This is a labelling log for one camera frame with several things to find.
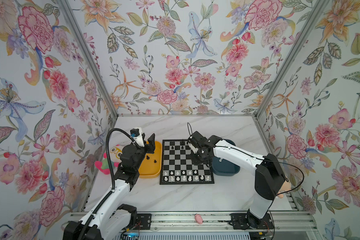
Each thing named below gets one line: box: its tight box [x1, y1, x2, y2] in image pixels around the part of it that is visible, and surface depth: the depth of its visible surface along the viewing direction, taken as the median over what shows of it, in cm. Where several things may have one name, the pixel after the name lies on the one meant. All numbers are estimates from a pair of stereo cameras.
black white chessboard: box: [159, 139, 215, 185], surface depth 91 cm
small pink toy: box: [195, 213, 203, 224], surface depth 76 cm
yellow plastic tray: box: [138, 141, 163, 179], surface depth 97 cm
